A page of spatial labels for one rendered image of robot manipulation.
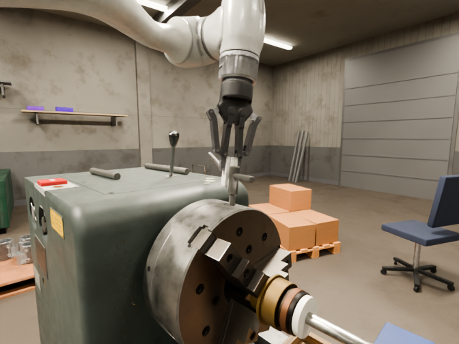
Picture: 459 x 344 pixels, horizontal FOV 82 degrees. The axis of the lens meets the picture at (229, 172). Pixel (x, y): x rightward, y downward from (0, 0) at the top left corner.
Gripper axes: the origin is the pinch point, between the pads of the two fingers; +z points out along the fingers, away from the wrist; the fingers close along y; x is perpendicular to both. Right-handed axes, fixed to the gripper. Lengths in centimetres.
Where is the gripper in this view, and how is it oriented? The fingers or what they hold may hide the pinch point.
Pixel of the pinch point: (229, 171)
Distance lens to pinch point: 60.9
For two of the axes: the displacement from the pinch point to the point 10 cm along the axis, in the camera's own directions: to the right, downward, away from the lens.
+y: -9.4, -0.7, -3.2
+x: 3.2, 0.7, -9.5
